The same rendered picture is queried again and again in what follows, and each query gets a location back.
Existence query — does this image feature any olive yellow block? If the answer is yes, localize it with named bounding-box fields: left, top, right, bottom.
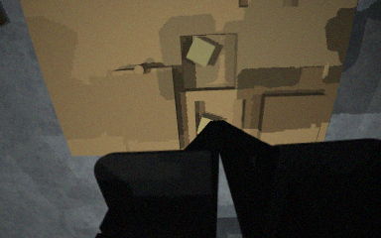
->
left=196, top=114, right=219, bottom=134
left=187, top=37, right=216, bottom=67

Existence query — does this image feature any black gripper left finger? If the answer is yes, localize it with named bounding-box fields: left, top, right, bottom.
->
left=94, top=121, right=219, bottom=238

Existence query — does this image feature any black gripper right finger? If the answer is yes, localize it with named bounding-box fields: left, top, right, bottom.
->
left=217, top=120, right=381, bottom=238

